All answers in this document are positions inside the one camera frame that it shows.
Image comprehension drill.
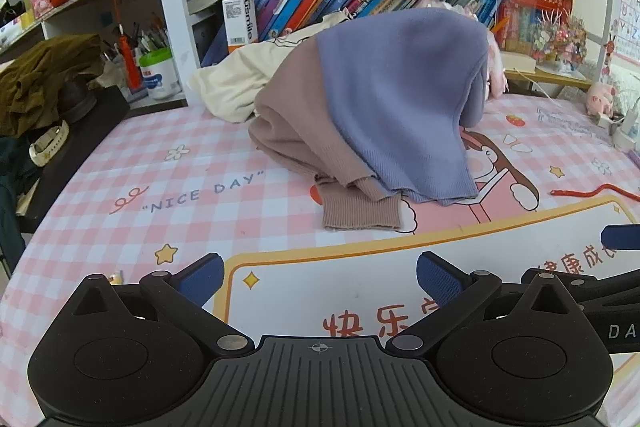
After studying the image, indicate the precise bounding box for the olive green cloth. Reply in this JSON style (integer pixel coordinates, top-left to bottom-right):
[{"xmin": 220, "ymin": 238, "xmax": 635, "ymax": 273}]
[{"xmin": 0, "ymin": 34, "xmax": 107, "ymax": 138}]

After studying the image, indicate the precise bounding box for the white and orange carton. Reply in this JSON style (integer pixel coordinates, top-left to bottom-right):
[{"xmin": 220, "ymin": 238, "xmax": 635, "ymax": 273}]
[{"xmin": 222, "ymin": 0, "xmax": 259, "ymax": 56}]

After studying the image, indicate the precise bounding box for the pink pig plush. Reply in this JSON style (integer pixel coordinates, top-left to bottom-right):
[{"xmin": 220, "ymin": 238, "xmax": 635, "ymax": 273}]
[{"xmin": 586, "ymin": 82, "xmax": 617, "ymax": 118}]

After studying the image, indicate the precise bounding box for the white cable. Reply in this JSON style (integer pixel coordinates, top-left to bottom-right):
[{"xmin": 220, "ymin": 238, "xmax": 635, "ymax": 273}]
[{"xmin": 504, "ymin": 67, "xmax": 603, "ymax": 120}]

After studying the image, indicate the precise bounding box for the red pipe cleaner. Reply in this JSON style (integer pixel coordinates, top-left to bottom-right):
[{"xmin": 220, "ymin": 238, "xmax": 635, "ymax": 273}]
[{"xmin": 550, "ymin": 183, "xmax": 640, "ymax": 204}]

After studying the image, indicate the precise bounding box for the brown and purple sweater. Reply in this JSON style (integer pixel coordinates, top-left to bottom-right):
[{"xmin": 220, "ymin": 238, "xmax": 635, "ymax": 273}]
[{"xmin": 248, "ymin": 8, "xmax": 493, "ymax": 233}]

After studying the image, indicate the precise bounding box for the colourful flower ornament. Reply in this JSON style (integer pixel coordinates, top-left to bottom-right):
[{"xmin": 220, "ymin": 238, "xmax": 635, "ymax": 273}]
[{"xmin": 531, "ymin": 9, "xmax": 589, "ymax": 74}]

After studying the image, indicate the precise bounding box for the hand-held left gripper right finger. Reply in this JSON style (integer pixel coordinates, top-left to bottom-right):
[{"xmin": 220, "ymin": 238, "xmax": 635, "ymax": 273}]
[{"xmin": 385, "ymin": 251, "xmax": 581, "ymax": 354}]

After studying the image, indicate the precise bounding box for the red boxed book set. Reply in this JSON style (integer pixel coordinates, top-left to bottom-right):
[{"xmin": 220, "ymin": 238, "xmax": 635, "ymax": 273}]
[{"xmin": 497, "ymin": 0, "xmax": 574, "ymax": 56}]

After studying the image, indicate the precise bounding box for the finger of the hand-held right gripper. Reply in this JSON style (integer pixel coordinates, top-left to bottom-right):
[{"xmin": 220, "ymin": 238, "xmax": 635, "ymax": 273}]
[
  {"xmin": 601, "ymin": 223, "xmax": 640, "ymax": 253},
  {"xmin": 521, "ymin": 267, "xmax": 640, "ymax": 305}
]

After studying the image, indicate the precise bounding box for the black case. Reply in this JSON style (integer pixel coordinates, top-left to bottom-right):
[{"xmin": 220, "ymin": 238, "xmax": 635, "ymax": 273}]
[{"xmin": 27, "ymin": 84, "xmax": 132, "ymax": 233}]

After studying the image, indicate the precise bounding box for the white pen jar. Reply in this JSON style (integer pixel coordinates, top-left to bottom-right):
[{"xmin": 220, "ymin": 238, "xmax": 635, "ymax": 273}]
[{"xmin": 139, "ymin": 48, "xmax": 182, "ymax": 102}]

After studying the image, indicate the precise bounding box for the dark blue-green cloth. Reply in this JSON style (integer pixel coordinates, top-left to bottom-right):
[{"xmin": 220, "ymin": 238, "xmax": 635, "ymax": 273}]
[{"xmin": 0, "ymin": 136, "xmax": 42, "ymax": 235}]

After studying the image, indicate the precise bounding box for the flat white book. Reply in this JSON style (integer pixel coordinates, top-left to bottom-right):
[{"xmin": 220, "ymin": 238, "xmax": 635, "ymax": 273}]
[{"xmin": 500, "ymin": 51, "xmax": 539, "ymax": 74}]

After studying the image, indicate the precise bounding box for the white wristwatch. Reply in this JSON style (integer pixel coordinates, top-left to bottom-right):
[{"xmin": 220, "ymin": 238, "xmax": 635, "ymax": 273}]
[{"xmin": 29, "ymin": 121, "xmax": 70, "ymax": 166}]

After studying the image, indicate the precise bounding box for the red tassel ornament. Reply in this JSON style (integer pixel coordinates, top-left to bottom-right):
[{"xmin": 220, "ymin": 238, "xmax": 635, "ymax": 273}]
[{"xmin": 114, "ymin": 0, "xmax": 142, "ymax": 90}]

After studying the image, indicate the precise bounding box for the cream cloth bag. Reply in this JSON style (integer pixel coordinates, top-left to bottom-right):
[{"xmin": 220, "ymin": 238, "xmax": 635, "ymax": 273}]
[{"xmin": 187, "ymin": 9, "xmax": 351, "ymax": 124}]

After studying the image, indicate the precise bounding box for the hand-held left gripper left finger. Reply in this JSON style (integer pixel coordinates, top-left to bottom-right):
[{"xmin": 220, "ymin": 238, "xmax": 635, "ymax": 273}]
[{"xmin": 75, "ymin": 252, "xmax": 254, "ymax": 356}]

